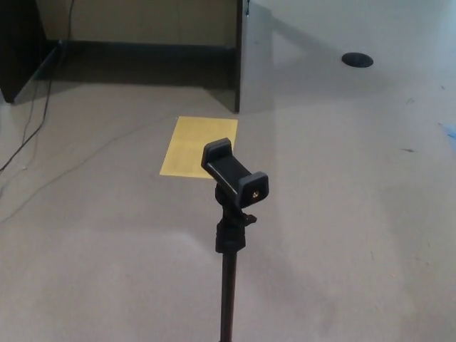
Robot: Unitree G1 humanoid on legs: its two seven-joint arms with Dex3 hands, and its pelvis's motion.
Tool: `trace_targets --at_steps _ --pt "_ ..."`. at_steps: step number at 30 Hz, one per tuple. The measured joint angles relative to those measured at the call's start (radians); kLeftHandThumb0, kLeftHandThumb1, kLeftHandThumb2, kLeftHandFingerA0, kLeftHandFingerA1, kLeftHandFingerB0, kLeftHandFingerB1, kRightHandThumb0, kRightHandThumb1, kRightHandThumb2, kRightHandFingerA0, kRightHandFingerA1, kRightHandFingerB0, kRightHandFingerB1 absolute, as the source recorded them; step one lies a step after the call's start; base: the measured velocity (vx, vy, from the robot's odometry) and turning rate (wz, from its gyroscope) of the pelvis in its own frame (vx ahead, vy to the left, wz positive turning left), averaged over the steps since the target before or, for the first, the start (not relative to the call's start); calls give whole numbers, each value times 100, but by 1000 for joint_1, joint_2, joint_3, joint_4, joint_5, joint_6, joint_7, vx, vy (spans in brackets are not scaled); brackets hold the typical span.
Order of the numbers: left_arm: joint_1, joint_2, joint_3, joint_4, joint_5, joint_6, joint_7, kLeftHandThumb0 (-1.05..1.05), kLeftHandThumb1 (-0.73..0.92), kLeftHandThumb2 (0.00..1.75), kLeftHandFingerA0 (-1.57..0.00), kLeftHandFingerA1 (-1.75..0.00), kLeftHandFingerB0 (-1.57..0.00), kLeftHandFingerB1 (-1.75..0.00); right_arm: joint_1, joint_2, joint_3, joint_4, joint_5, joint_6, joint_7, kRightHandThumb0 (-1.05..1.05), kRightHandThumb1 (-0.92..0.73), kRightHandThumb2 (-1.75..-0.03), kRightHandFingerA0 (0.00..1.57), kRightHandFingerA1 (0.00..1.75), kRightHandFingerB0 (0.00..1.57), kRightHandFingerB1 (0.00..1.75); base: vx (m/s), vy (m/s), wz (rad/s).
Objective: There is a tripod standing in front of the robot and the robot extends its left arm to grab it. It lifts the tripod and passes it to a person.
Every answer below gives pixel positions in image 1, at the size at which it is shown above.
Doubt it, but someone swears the black tripod with phone holder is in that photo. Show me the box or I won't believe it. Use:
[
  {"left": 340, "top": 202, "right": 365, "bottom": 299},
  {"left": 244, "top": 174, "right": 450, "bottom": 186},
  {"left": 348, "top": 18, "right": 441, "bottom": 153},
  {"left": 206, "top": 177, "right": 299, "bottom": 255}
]
[{"left": 200, "top": 137, "right": 269, "bottom": 342}]

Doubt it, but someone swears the dark wooden desk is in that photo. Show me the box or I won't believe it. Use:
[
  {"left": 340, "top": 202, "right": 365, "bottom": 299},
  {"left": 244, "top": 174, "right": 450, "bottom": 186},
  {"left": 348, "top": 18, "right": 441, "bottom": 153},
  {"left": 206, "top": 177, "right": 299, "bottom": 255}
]
[{"left": 0, "top": 0, "right": 247, "bottom": 115}]

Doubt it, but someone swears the thick black floor cable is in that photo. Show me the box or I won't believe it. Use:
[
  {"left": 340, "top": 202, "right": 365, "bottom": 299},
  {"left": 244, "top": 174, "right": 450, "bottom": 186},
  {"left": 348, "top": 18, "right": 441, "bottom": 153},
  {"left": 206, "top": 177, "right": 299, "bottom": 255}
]
[{"left": 0, "top": 0, "right": 76, "bottom": 172}]

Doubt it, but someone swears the grey floor cable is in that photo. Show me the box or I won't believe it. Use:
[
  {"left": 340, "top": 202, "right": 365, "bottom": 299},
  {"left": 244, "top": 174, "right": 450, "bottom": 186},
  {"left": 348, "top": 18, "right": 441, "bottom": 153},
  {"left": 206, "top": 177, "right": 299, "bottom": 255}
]
[{"left": 0, "top": 118, "right": 178, "bottom": 224}]

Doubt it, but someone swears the yellow paper sheet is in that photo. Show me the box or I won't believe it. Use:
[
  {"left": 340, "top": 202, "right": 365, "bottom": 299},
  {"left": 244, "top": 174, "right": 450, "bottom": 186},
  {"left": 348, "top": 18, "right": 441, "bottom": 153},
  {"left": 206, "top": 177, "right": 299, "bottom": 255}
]
[{"left": 159, "top": 115, "right": 239, "bottom": 180}]

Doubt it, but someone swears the thin black floor cable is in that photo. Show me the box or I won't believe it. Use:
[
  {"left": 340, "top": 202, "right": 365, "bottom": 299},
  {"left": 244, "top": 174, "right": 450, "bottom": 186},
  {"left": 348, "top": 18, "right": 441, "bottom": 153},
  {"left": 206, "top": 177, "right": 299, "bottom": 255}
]
[{"left": 0, "top": 80, "right": 39, "bottom": 171}]

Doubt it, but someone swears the black round floor grommet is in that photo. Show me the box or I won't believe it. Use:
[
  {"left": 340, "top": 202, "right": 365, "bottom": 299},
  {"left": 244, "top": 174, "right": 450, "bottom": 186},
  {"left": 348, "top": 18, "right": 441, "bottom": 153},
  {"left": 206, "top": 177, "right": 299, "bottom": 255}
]
[{"left": 341, "top": 52, "right": 374, "bottom": 68}]

